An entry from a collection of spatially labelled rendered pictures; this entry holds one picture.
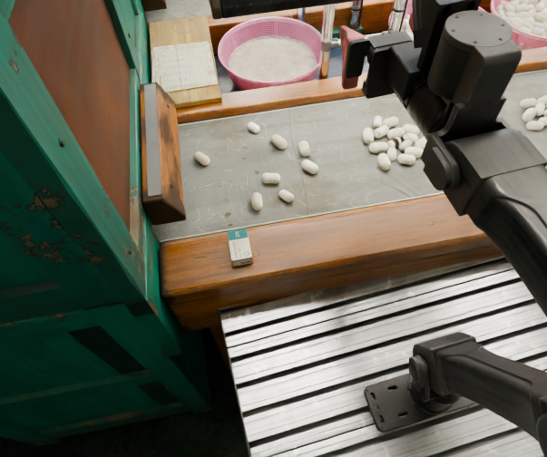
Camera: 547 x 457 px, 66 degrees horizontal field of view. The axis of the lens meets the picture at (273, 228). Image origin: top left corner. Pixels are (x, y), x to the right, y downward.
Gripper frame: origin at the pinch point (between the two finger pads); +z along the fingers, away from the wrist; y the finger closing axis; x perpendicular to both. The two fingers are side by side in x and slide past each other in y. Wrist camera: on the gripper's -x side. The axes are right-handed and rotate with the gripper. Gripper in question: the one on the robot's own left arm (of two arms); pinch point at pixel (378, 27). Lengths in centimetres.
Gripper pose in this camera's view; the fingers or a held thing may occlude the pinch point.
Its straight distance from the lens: 62.1
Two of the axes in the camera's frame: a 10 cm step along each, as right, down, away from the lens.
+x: 0.3, 5.6, 8.3
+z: -2.6, -8.0, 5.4
